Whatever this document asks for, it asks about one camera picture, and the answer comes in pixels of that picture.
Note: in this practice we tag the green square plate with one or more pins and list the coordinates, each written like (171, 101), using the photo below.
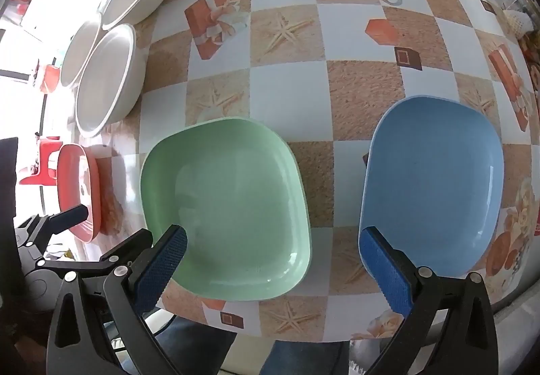
(228, 198)

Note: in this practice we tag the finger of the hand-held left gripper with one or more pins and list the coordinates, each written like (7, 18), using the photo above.
(69, 217)
(126, 246)

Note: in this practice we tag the red label jar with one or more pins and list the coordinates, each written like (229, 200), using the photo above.
(536, 226)

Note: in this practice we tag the red square plate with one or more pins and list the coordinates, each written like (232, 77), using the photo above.
(76, 181)

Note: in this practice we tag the blue square plate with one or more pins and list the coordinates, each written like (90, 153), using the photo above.
(430, 172)

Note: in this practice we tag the printed checkered tablecloth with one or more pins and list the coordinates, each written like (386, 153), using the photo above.
(287, 84)

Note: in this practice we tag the person's left leg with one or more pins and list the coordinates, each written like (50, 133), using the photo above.
(194, 345)

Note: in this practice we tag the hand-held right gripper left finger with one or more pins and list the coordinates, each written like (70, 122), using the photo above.
(162, 269)

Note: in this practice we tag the person's leg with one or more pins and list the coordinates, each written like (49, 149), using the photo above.
(303, 358)
(194, 345)

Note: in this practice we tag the white foam net fruit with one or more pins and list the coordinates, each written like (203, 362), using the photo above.
(518, 22)

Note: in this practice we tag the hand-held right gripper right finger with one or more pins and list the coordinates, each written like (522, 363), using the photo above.
(388, 274)

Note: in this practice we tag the person's right leg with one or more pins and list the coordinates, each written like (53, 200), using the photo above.
(303, 358)

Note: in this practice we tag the red plastic chair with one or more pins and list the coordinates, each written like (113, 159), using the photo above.
(42, 166)
(48, 78)

